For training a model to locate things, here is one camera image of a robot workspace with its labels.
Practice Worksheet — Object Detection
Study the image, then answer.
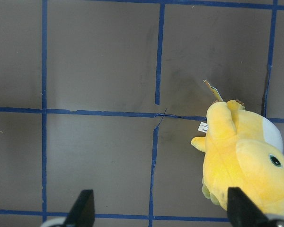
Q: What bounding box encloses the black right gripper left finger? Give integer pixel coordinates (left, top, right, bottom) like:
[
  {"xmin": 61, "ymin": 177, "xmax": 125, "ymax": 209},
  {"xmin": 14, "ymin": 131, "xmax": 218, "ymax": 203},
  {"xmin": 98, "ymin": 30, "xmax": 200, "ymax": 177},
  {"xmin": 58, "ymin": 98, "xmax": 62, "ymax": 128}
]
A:
[{"xmin": 64, "ymin": 189, "xmax": 95, "ymax": 227}]

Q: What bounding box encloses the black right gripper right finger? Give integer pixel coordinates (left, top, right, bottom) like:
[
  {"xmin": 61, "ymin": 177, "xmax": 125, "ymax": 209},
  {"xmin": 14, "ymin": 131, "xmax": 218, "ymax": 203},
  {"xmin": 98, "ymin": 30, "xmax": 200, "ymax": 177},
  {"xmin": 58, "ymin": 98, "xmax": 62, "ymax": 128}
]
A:
[{"xmin": 227, "ymin": 187, "xmax": 268, "ymax": 227}]

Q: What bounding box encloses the yellow plush toy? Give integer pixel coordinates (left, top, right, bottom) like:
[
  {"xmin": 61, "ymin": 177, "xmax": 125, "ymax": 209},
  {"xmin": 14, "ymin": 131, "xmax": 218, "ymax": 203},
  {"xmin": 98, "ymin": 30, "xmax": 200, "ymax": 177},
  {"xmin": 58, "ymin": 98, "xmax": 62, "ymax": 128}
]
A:
[{"xmin": 191, "ymin": 100, "xmax": 284, "ymax": 215}]

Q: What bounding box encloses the blue yellow hang tag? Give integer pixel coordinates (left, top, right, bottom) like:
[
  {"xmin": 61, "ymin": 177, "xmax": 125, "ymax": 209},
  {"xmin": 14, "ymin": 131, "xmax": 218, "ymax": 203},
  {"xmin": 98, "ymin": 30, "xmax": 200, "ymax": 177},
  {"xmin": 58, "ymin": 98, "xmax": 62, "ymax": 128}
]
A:
[{"xmin": 203, "ymin": 80, "xmax": 223, "ymax": 102}]

